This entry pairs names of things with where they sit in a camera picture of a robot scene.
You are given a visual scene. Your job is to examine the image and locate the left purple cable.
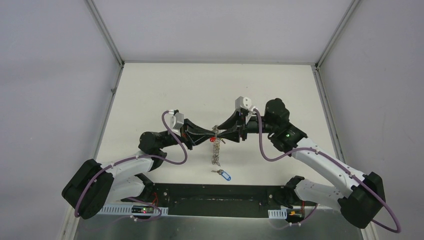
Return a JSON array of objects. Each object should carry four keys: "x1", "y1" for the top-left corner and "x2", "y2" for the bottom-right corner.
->
[{"x1": 74, "y1": 110, "x2": 188, "y2": 222}]

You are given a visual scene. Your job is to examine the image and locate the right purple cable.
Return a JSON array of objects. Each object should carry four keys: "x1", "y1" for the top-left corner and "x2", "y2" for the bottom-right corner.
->
[{"x1": 253, "y1": 107, "x2": 402, "y2": 234}]

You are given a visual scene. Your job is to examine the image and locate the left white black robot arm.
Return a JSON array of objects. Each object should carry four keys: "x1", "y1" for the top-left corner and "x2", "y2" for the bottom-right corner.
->
[{"x1": 61, "y1": 119, "x2": 216, "y2": 220}]

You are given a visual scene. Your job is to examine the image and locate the key with blue tag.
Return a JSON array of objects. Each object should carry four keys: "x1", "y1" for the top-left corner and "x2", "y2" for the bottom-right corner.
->
[{"x1": 211, "y1": 169, "x2": 232, "y2": 181}]

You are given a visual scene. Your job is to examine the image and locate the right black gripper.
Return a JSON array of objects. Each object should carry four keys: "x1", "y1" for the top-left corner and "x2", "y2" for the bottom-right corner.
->
[{"x1": 217, "y1": 109, "x2": 277, "y2": 143}]

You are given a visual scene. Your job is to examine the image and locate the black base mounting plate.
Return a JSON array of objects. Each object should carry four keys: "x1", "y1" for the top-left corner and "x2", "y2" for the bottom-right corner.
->
[{"x1": 136, "y1": 183, "x2": 303, "y2": 218}]

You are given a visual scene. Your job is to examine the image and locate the key with red tag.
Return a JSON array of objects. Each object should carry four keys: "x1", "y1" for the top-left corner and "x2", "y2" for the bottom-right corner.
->
[{"x1": 209, "y1": 137, "x2": 226, "y2": 144}]

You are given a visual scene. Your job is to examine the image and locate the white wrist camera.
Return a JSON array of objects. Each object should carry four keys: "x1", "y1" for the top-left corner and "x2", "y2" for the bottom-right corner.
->
[
  {"x1": 168, "y1": 109, "x2": 185, "y2": 132},
  {"x1": 234, "y1": 96, "x2": 254, "y2": 111}
]

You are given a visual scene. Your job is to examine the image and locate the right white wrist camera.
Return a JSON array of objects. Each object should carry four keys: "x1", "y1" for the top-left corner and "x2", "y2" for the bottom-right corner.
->
[{"x1": 234, "y1": 96, "x2": 254, "y2": 111}]

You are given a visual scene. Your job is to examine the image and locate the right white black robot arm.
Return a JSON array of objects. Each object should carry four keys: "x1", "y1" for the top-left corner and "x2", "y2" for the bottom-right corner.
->
[{"x1": 217, "y1": 96, "x2": 386, "y2": 229}]

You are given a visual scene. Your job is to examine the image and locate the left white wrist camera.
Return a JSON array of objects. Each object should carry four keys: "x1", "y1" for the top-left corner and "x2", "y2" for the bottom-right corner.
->
[{"x1": 168, "y1": 109, "x2": 185, "y2": 132}]

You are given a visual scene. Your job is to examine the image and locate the metal disc keyring holder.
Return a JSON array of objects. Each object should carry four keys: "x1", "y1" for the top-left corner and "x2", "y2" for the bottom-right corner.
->
[{"x1": 211, "y1": 125, "x2": 222, "y2": 167}]

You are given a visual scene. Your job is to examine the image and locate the right white cable duct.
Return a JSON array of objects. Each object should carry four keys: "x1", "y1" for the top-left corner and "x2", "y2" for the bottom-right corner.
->
[{"x1": 267, "y1": 208, "x2": 288, "y2": 220}]

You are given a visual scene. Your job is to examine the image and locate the purple cable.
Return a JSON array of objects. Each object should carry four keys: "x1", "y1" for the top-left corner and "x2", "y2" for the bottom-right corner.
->
[
  {"x1": 253, "y1": 107, "x2": 402, "y2": 234},
  {"x1": 74, "y1": 110, "x2": 188, "y2": 222}
]

